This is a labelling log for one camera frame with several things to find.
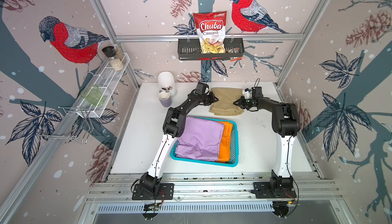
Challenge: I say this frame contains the beige pants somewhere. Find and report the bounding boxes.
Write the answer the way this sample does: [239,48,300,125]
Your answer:
[209,87,244,116]

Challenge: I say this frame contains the purple pants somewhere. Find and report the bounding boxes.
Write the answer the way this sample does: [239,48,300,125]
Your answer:
[175,117,225,162]

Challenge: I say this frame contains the orange pants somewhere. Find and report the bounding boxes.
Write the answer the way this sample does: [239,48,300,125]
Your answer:
[217,121,233,163]

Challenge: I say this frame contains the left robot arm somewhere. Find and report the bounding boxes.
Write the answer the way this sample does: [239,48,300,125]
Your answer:
[139,85,219,196]

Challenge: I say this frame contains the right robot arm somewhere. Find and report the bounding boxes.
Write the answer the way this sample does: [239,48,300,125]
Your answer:
[233,95,301,196]

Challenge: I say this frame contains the teal plastic basket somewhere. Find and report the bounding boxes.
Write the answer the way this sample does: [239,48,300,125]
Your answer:
[170,118,239,167]

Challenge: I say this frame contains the purple cup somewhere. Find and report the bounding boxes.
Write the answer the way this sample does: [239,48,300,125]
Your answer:
[158,91,172,108]

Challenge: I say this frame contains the white egg shaped dispenser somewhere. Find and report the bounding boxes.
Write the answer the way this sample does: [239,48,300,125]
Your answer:
[158,71,177,97]

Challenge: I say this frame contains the red cassava chips bag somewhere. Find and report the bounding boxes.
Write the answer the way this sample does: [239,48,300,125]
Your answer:
[193,11,227,54]

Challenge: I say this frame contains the black lid spice jar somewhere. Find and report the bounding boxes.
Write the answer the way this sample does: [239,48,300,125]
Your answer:
[102,46,124,71]

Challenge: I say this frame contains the green glass cup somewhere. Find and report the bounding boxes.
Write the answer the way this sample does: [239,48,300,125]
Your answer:
[80,85,105,106]

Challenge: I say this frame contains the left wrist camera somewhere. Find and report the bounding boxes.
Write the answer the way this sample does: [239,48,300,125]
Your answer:
[194,82,209,95]

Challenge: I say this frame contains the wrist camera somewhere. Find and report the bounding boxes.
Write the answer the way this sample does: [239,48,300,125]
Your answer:
[243,87,264,99]
[194,82,209,95]

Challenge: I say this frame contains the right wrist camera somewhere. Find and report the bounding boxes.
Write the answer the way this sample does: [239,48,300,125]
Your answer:
[243,87,264,99]

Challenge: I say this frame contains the black wall shelf basket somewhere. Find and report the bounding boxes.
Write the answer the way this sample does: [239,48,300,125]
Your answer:
[178,39,245,60]

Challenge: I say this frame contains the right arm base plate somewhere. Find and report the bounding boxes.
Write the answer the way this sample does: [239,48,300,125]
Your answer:
[251,182,297,199]

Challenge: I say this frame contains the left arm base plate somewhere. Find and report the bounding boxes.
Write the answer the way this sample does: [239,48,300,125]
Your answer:
[132,183,175,200]

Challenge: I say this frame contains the white wire wall shelf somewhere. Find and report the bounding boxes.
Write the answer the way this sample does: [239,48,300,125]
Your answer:
[76,53,130,118]

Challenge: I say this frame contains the chrome wire rack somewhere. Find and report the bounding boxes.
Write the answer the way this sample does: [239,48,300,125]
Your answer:
[36,106,94,145]

